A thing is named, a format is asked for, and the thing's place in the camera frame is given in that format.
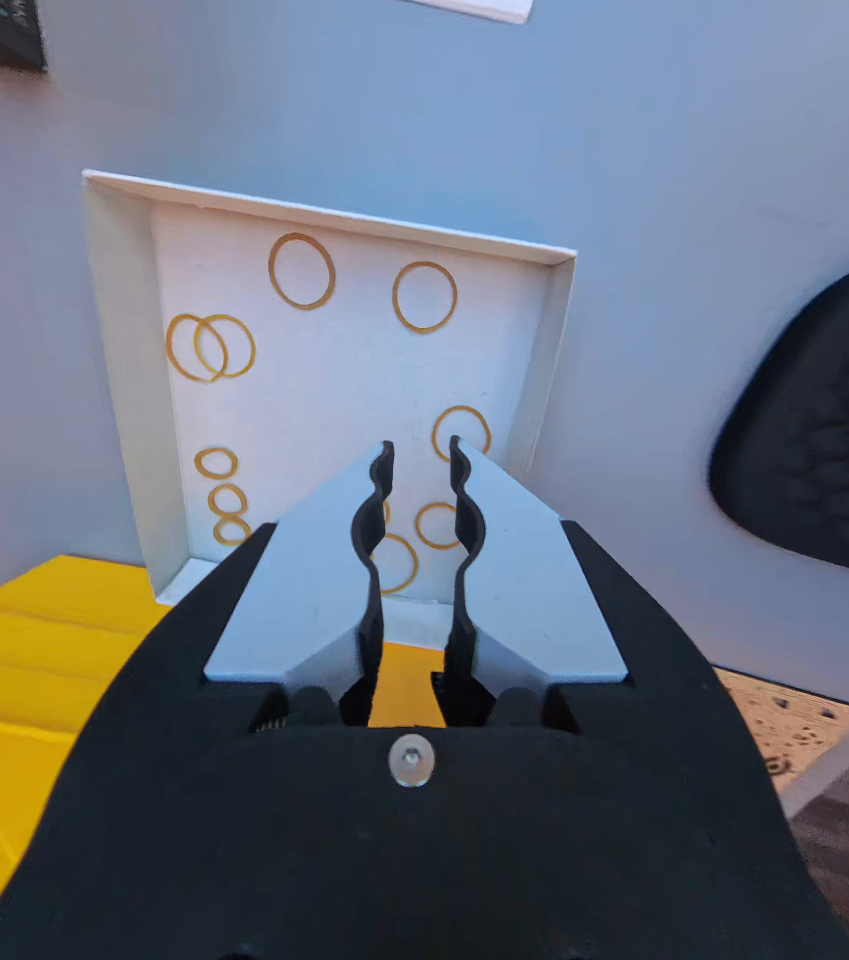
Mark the white cardboard tray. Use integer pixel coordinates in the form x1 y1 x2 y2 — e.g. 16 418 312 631
81 169 578 607

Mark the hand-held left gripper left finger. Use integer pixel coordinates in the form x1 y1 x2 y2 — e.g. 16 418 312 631
203 441 396 729

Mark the yellow box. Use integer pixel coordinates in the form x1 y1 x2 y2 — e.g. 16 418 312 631
0 553 448 931

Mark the black honeycomb cushion pad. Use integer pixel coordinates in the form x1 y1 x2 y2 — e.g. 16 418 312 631
708 255 849 585

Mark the plywood parts sheet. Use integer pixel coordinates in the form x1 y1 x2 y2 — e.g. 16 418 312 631
713 666 849 792

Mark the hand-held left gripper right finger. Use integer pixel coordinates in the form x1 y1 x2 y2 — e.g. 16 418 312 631
432 435 630 729

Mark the group of tan rubber bands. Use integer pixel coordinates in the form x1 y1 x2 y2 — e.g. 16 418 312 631
164 232 493 595

